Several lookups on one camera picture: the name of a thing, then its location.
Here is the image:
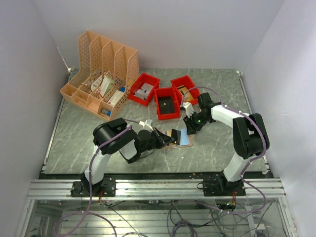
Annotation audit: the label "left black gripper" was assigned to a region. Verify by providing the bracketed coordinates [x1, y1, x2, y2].
[140, 127, 175, 154]

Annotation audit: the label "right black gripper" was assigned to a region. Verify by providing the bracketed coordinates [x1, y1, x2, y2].
[183, 111, 210, 135]

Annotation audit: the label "tan leather card holder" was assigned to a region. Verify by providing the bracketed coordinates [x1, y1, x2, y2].
[163, 128, 193, 149]

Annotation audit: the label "black VIP card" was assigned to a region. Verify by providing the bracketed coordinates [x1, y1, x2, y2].
[171, 129, 181, 145]

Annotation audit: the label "gold striped card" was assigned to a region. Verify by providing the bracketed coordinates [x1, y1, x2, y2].
[177, 85, 198, 104]

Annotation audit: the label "red bin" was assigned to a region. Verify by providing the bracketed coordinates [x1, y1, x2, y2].
[154, 87, 180, 120]
[170, 75, 200, 105]
[128, 73, 160, 106]

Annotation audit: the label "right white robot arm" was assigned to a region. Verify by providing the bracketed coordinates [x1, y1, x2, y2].
[181, 93, 270, 196]

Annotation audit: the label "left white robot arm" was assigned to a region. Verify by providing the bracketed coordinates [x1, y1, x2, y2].
[81, 118, 175, 196]

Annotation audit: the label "grey white boxes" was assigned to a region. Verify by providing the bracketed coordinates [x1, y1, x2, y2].
[134, 83, 154, 100]

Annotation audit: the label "red white box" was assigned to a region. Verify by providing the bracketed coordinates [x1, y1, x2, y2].
[108, 90, 124, 107]

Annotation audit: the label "blue capped bottle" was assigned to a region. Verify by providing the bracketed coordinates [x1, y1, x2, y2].
[101, 108, 111, 117]

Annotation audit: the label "green white box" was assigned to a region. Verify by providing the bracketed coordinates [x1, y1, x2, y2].
[99, 76, 114, 97]

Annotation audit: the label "peach mesh file organizer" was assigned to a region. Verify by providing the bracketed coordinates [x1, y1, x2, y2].
[60, 31, 139, 121]

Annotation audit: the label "white labelled packet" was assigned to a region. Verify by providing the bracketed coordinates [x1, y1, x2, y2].
[90, 76, 103, 91]

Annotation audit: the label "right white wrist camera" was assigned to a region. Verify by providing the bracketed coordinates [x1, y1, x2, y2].
[181, 102, 195, 118]

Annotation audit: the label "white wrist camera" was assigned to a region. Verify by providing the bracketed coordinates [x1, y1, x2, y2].
[139, 119, 154, 132]
[181, 102, 195, 118]

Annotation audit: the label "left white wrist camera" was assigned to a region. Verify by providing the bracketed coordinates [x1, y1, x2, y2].
[139, 119, 154, 132]

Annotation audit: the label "aluminium rail frame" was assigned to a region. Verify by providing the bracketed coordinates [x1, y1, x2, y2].
[19, 178, 297, 237]

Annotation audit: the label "tangled floor cables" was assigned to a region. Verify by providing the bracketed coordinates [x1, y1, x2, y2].
[56, 196, 279, 237]

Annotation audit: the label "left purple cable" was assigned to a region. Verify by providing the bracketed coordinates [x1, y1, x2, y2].
[53, 119, 141, 237]

